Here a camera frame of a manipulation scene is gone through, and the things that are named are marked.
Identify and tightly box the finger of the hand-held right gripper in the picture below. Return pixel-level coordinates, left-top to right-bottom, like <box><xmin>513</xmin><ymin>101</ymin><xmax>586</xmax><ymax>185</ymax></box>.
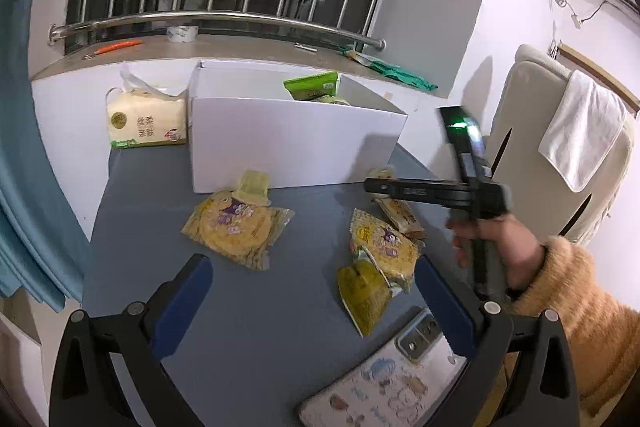
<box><xmin>363</xmin><ymin>178</ymin><xmax>474</xmax><ymax>208</ymax></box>

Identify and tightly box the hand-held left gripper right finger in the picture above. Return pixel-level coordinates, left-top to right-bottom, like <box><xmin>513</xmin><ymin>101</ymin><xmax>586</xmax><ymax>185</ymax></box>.
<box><xmin>413</xmin><ymin>255</ymin><xmax>582</xmax><ymax>427</ymax></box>

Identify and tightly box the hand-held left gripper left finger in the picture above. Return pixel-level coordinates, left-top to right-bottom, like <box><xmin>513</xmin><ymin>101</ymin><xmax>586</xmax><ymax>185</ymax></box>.
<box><xmin>48</xmin><ymin>253</ymin><xmax>215</xmax><ymax>427</ymax></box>

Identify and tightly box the small beige snack packet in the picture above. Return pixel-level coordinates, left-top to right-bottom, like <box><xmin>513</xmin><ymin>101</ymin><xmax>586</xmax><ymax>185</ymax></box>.
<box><xmin>373</xmin><ymin>196</ymin><xmax>427</xmax><ymax>241</ymax></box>

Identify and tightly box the round yellow cracker packet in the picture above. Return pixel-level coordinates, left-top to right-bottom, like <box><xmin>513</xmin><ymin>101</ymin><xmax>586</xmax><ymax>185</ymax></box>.
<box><xmin>180</xmin><ymin>189</ymin><xmax>296</xmax><ymax>273</ymax></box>
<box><xmin>348</xmin><ymin>208</ymin><xmax>425</xmax><ymax>294</ymax></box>

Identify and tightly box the yellow-green snack packet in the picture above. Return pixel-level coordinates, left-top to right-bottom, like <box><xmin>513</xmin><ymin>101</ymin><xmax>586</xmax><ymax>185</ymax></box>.
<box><xmin>336</xmin><ymin>258</ymin><xmax>395</xmax><ymax>338</ymax></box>

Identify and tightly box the pale yellow jelly cup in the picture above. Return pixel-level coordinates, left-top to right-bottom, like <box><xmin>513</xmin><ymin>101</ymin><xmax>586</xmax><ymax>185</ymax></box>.
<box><xmin>233</xmin><ymin>170</ymin><xmax>272</xmax><ymax>207</ymax></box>

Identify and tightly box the white cardboard box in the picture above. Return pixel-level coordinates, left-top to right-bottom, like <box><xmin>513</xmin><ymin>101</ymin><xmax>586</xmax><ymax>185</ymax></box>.
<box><xmin>187</xmin><ymin>60</ymin><xmax>409</xmax><ymax>194</ymax></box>

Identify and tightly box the bright green snack packet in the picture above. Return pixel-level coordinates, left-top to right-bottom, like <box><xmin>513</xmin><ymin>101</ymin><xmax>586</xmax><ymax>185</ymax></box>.
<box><xmin>283</xmin><ymin>70</ymin><xmax>342</xmax><ymax>102</ymax></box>

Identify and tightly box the person's right forearm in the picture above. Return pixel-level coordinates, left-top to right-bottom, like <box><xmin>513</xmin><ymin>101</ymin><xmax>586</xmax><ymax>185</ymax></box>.
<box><xmin>507</xmin><ymin>235</ymin><xmax>640</xmax><ymax>421</ymax></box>

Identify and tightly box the person's right hand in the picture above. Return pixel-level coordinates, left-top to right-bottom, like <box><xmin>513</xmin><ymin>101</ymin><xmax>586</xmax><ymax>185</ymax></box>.
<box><xmin>446</xmin><ymin>213</ymin><xmax>546</xmax><ymax>291</ymax></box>

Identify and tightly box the cream chair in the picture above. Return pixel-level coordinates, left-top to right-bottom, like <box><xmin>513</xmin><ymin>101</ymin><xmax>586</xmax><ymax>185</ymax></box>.
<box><xmin>482</xmin><ymin>44</ymin><xmax>639</xmax><ymax>249</ymax></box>

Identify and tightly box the phone with cartoon case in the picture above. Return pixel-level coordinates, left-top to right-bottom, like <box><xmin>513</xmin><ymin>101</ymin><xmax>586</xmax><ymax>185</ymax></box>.
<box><xmin>298</xmin><ymin>306</ymin><xmax>469</xmax><ymax>427</ymax></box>

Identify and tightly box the teal green pack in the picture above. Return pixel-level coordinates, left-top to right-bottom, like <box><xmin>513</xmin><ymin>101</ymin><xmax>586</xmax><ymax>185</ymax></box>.
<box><xmin>366</xmin><ymin>59</ymin><xmax>439</xmax><ymax>92</ymax></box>

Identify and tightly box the white towel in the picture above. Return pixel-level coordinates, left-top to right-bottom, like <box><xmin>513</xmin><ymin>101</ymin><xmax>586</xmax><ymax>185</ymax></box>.
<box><xmin>538</xmin><ymin>69</ymin><xmax>629</xmax><ymax>193</ymax></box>

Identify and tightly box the yellow tissue pack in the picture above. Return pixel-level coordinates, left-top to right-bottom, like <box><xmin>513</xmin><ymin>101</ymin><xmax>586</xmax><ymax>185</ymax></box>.
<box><xmin>105</xmin><ymin>61</ymin><xmax>190</xmax><ymax>150</ymax></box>

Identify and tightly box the blue curtain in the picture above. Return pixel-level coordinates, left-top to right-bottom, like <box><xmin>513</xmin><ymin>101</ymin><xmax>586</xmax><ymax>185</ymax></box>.
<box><xmin>0</xmin><ymin>0</ymin><xmax>94</xmax><ymax>314</ymax></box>

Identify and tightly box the stone window sill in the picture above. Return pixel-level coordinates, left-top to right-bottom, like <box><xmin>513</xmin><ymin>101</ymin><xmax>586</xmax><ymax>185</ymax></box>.
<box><xmin>30</xmin><ymin>33</ymin><xmax>452</xmax><ymax>100</ymax></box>

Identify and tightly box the orange pen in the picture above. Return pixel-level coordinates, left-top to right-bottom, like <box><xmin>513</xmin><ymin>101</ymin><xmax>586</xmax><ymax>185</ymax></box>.
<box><xmin>83</xmin><ymin>39</ymin><xmax>144</xmax><ymax>58</ymax></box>

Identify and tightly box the clear tape roll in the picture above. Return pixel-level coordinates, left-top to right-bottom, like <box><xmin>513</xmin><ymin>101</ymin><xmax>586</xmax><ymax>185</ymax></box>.
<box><xmin>166</xmin><ymin>25</ymin><xmax>200</xmax><ymax>44</ymax></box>

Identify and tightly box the wooden wall rail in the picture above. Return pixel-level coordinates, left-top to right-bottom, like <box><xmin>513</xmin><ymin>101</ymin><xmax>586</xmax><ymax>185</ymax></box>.
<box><xmin>556</xmin><ymin>44</ymin><xmax>640</xmax><ymax>114</ymax></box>

